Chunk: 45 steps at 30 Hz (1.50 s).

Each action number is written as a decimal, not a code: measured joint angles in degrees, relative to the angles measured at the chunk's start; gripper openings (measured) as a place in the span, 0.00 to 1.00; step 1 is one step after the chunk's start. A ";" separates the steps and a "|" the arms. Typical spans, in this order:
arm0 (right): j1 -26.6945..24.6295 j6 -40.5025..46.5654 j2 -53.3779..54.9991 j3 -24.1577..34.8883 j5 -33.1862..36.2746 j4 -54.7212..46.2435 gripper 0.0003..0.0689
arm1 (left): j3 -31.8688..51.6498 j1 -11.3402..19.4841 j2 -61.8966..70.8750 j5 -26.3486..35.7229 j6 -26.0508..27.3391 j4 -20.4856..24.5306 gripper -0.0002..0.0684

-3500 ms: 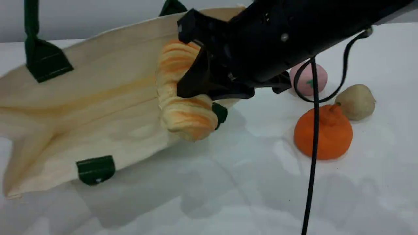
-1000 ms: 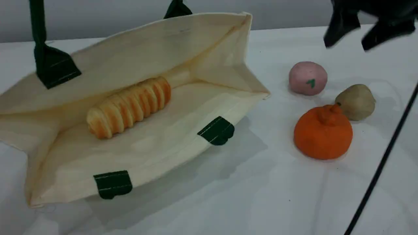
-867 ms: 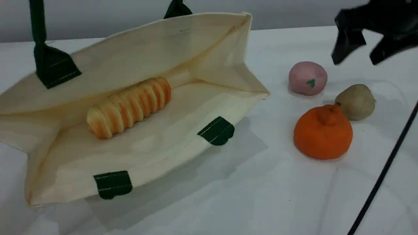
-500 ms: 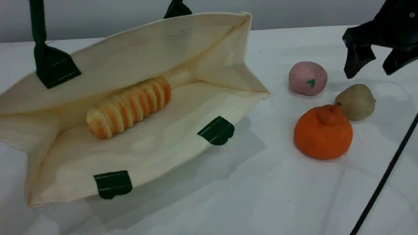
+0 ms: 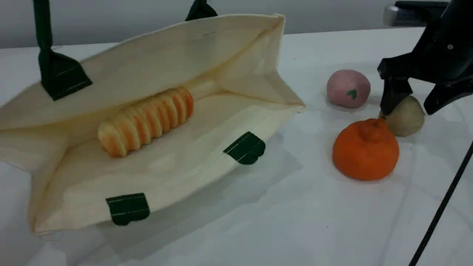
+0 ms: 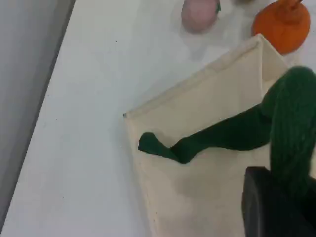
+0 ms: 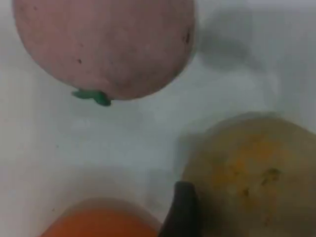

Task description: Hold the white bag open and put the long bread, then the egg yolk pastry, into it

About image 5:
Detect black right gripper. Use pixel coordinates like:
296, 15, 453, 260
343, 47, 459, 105
377, 0, 473, 116

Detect white canvas bag green handles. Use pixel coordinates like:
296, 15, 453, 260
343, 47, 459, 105
0, 0, 306, 237

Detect long striped bread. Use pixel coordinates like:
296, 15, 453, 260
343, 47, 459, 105
98, 87, 194, 158

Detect pink peach bun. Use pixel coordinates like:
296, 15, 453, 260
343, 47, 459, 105
326, 69, 371, 109

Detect orange tangerine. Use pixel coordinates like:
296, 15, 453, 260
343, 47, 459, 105
332, 118, 400, 181

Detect black cable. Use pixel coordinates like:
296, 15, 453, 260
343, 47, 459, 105
408, 142, 473, 266

